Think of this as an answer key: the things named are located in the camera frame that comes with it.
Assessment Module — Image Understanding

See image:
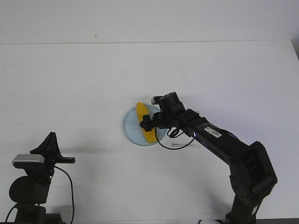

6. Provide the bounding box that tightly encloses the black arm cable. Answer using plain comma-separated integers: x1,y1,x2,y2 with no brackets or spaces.
155,127,196,150
54,166,75,222

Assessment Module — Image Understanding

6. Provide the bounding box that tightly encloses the yellow toy corn cob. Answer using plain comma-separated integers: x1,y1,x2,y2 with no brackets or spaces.
136,102,157,143

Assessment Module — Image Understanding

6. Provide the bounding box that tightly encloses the light blue round plate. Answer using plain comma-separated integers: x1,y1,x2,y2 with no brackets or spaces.
122,104,166,146

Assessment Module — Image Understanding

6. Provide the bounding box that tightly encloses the horizontal clear tape strip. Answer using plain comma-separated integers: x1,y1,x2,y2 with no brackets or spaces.
171,143,202,148

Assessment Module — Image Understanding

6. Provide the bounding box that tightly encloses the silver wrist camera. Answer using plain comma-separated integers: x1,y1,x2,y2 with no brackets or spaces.
12,154,45,168
151,96,164,105

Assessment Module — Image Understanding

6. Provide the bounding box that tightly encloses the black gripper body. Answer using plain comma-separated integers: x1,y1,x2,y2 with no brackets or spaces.
153,110,184,129
30,147,75,164

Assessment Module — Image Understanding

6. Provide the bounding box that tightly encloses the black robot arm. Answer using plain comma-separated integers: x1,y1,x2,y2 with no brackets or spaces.
4,132,76,224
140,92,278,224

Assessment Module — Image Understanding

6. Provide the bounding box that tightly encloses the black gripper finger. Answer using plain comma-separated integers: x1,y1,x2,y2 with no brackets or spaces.
52,132,62,158
35,132,52,153
142,114,154,122
139,121,155,131

